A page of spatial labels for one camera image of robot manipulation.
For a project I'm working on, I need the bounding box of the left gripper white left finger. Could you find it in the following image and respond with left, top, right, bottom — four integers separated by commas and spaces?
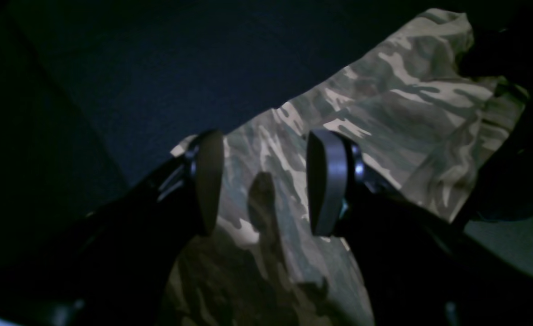
0, 129, 225, 326

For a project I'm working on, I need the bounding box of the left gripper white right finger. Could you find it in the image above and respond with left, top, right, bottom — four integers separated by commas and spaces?
306, 129, 533, 326

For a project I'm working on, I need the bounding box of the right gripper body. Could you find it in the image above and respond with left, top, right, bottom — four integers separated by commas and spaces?
454, 0, 533, 227

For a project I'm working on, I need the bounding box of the camouflage t-shirt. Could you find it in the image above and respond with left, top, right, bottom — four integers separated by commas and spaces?
157, 9, 528, 326

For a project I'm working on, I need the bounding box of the black table cloth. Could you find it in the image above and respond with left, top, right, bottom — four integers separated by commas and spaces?
0, 0, 462, 266

